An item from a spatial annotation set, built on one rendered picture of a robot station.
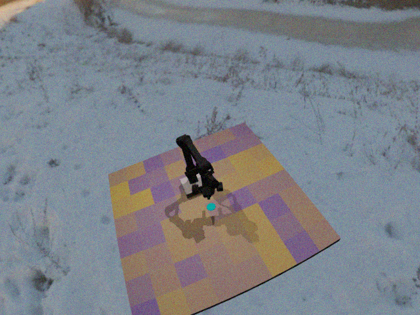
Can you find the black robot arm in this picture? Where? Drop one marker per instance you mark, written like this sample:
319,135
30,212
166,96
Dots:
202,166

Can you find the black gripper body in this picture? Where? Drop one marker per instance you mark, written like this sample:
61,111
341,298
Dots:
195,188

